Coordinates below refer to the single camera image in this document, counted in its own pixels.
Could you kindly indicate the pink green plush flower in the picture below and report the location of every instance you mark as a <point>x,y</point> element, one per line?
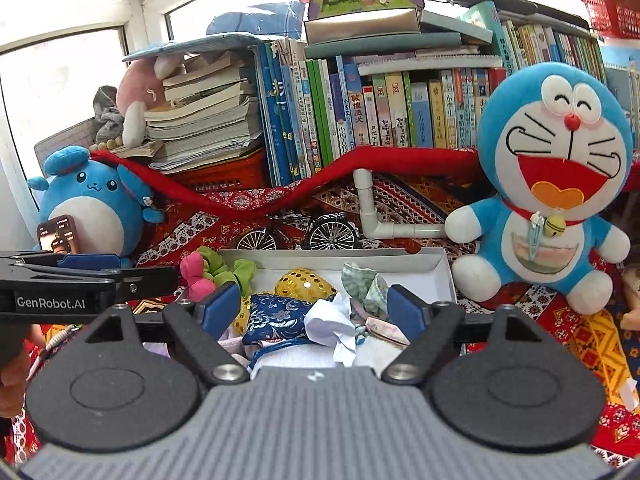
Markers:
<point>192,270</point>

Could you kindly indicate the blue patterned folder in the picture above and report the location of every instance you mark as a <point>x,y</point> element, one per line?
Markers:
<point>200,45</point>

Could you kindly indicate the blue round plush toy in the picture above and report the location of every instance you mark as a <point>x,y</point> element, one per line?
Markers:
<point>90,210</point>

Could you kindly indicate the grey hardcover book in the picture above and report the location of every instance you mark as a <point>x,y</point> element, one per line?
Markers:
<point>360,27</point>

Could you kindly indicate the white plastic pipe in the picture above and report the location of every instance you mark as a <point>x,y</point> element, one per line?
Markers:
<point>365,195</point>

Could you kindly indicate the small white paper scrap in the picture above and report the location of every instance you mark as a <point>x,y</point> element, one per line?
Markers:
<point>631,390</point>

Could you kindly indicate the brown-haired doll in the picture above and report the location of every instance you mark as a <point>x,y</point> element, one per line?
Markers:
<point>631,300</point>

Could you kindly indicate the red patterned blanket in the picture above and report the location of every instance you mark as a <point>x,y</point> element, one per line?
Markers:
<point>590,340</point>

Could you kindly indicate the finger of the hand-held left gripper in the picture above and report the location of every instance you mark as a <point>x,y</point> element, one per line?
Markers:
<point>90,261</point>
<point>150,280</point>

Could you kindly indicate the grey padded board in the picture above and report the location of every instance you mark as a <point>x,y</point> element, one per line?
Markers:
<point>65,140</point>

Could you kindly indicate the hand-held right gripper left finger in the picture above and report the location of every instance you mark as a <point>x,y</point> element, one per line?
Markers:
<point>220,305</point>

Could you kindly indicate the blue cat plush toy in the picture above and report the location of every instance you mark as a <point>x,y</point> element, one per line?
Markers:
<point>550,135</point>

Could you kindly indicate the grey cardboard box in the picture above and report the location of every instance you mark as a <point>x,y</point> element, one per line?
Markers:
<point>320,259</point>

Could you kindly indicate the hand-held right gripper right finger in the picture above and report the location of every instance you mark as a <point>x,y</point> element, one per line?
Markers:
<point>407,310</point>

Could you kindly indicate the orange plastic crate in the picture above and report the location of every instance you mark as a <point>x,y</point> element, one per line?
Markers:
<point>235,170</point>

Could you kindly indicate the red plastic basket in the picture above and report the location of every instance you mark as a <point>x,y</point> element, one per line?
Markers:
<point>615,10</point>

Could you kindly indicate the grey knitted toy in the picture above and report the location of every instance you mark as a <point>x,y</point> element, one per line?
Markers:
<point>107,110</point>

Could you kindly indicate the plain red fleece cloth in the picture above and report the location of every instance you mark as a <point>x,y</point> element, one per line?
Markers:
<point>225,205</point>

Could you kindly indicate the white paper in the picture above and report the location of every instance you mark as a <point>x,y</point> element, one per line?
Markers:
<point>330,325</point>

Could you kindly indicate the person's left forearm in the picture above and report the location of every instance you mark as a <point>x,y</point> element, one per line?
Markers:
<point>10,390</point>

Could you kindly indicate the yellow sequin bow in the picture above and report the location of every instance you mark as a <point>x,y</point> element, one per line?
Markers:
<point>305,285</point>

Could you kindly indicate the black model bicycle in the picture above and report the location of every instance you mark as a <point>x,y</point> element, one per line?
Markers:
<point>330,232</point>

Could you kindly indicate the row of standing books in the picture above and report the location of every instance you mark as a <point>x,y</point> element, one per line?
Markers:
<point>390,110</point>

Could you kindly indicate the smartphone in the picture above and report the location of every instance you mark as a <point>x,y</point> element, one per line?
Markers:
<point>60,235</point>

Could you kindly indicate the green checked cloth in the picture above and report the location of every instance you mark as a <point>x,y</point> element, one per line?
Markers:
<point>365,285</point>

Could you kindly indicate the stack of lying books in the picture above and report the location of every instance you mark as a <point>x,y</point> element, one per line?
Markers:
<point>200,120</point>

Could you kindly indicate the blue floral pouch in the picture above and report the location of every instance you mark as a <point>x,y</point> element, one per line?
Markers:
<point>280,317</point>

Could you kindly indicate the pink plush toy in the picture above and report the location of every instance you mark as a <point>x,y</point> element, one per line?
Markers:
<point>140,95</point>

